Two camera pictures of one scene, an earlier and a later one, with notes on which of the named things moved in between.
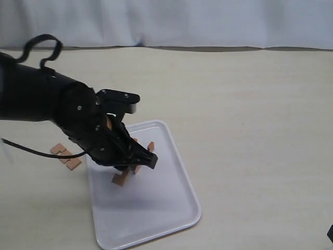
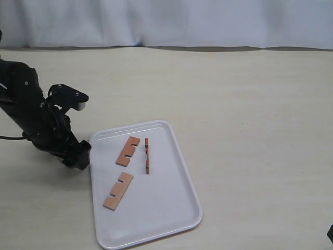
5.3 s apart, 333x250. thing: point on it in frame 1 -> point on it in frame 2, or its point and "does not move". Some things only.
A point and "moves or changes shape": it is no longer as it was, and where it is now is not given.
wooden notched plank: (120, 179) -> (146, 152)
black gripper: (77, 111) -> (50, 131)
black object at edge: (330, 233) does not move
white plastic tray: (151, 202) does not move
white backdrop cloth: (306, 25) does not move
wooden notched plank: (151, 146) moves or changes shape
